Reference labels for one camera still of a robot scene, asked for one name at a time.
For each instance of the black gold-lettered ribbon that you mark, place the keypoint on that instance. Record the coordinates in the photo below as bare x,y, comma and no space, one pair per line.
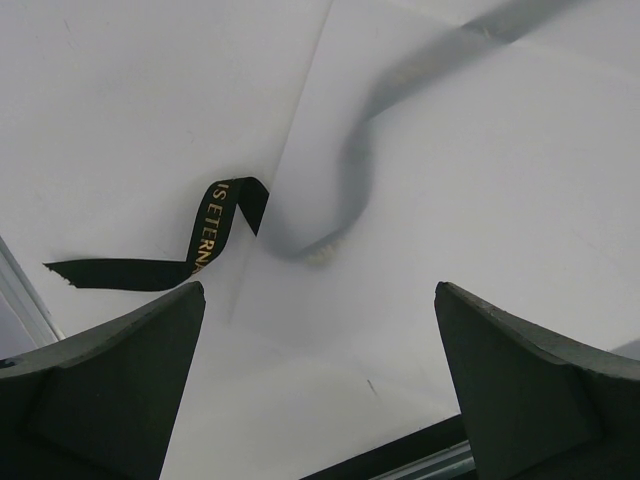
215,225

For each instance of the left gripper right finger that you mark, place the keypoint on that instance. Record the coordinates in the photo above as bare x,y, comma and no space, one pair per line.
536,404

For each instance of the aluminium front rail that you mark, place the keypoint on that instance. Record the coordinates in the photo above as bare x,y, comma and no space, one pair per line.
449,463

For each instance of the white wrapping paper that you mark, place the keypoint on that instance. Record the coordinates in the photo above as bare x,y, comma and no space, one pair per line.
491,144

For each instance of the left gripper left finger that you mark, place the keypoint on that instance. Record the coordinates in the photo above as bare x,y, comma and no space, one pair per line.
101,404

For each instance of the left aluminium frame post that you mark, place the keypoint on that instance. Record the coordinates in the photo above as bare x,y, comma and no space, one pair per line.
27,311

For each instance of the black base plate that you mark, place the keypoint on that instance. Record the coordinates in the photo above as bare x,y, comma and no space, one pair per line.
398,453

